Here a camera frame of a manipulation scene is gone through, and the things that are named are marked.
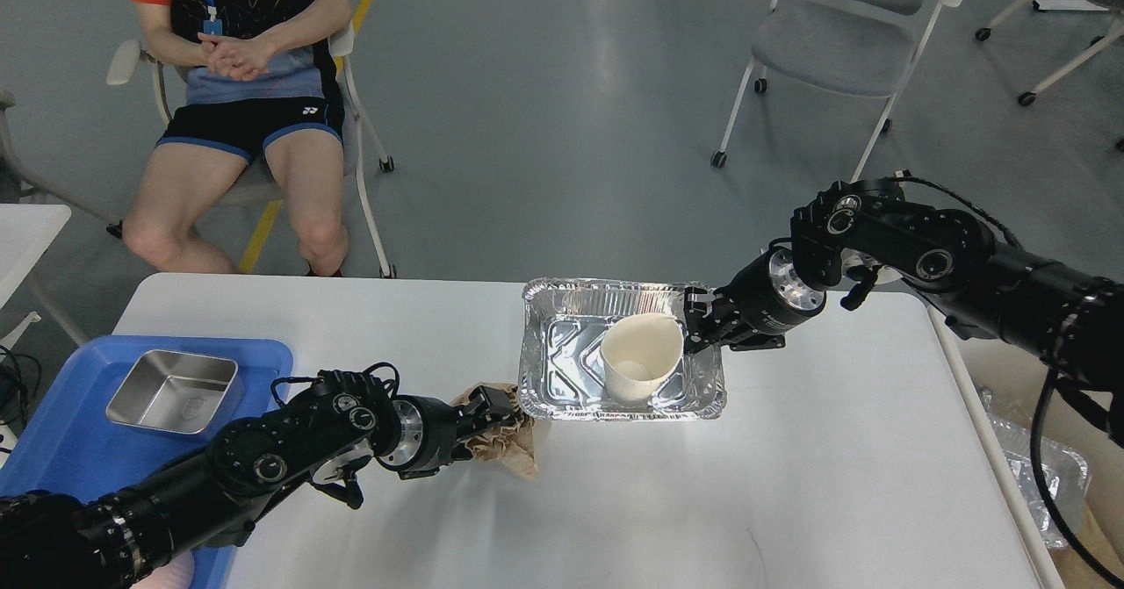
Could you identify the brown paper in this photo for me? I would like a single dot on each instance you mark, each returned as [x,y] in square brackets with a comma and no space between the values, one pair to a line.
[510,445]

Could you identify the white side table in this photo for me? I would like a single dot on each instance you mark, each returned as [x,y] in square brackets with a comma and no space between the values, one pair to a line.
[27,231]

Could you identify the grey chair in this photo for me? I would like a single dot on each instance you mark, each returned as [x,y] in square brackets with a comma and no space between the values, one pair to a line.
[839,50]
[20,183]

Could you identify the pink mug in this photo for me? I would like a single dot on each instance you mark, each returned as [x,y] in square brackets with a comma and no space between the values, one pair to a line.
[177,574]

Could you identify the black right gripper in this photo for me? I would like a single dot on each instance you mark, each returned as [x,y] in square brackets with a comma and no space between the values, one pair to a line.
[763,301]

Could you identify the seated person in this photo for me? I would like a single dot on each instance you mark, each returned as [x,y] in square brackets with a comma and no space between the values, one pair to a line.
[260,83]

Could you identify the white plastic bin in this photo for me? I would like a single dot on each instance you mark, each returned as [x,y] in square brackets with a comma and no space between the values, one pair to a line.
[1016,379]

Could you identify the white chair under person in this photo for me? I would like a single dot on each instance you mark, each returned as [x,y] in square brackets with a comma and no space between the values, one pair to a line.
[256,185]

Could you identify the white plastic cup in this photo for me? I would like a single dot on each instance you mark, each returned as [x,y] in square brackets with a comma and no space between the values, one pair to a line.
[639,353]

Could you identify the grey chair far left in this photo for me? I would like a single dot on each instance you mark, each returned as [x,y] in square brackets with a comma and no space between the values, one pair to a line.
[20,183]

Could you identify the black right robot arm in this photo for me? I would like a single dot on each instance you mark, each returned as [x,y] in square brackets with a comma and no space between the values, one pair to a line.
[963,263]

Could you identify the blue plastic tray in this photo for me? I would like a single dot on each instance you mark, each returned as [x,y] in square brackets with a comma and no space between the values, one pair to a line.
[70,446]

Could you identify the stainless steel tray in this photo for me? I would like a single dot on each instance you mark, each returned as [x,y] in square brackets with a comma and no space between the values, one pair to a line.
[178,393]

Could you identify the aluminium foil tray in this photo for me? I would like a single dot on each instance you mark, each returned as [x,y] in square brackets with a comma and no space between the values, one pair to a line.
[561,372]

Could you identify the foil tray in bin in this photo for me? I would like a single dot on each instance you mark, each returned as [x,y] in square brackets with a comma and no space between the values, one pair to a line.
[1065,472]

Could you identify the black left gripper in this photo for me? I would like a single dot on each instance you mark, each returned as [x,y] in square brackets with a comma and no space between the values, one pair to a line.
[434,434]

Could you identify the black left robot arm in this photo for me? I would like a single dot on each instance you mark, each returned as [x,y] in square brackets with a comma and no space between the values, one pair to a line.
[213,497]

